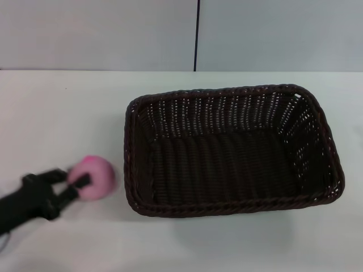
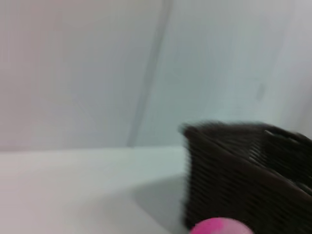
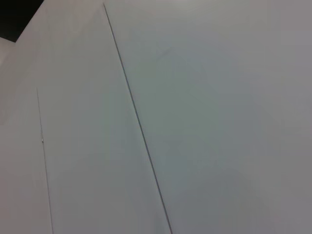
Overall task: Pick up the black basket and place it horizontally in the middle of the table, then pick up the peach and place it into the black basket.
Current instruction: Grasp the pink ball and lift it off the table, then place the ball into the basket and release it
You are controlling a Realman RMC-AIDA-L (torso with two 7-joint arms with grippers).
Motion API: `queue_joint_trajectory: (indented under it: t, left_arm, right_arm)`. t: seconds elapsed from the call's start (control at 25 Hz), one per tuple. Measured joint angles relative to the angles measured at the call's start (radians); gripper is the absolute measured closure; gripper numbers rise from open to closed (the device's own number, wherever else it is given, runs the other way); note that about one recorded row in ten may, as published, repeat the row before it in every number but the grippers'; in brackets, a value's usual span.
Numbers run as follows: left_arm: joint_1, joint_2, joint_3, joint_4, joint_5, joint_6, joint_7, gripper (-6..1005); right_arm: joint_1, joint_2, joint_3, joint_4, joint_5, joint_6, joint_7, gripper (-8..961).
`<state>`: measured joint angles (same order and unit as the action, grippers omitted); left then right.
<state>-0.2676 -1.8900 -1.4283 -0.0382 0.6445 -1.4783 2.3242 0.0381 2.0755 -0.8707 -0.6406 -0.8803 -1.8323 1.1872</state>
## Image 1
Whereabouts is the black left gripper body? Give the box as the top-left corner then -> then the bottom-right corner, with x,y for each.
21,169 -> 64,222

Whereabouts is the pink ball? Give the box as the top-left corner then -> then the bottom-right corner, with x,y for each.
67,155 -> 118,202

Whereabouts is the dark brown woven basket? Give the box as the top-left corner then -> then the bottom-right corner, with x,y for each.
123,83 -> 346,219

